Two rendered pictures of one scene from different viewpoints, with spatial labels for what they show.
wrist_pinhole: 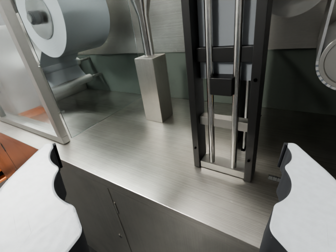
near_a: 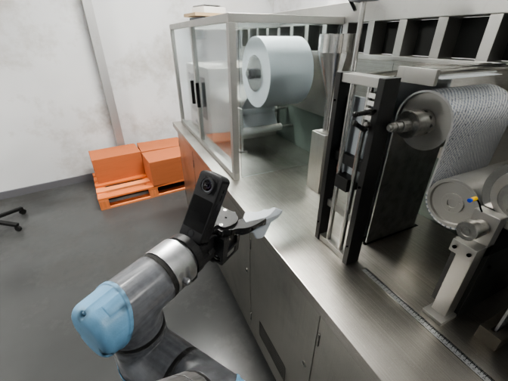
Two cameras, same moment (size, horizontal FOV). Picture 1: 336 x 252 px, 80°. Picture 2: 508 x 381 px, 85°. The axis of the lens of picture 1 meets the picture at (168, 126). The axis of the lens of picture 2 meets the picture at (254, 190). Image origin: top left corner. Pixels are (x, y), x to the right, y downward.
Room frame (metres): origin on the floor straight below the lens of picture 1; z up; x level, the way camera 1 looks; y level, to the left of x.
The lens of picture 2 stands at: (-0.33, -0.24, 1.52)
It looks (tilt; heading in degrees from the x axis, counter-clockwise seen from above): 29 degrees down; 28
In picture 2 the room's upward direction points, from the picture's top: straight up
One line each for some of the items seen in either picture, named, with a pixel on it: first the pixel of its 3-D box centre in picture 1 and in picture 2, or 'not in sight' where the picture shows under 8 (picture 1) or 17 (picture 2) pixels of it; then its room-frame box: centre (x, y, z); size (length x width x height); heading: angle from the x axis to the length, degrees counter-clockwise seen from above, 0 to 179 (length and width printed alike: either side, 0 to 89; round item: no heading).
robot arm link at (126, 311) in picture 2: not in sight; (128, 303); (-0.19, 0.02, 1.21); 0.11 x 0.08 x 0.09; 177
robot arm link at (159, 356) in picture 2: not in sight; (151, 354); (-0.19, 0.00, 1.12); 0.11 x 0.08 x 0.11; 87
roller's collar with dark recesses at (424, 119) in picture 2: not in sight; (415, 123); (0.45, -0.27, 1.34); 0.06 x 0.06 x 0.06; 54
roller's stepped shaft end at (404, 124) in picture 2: not in sight; (397, 126); (0.40, -0.23, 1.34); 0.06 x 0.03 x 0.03; 144
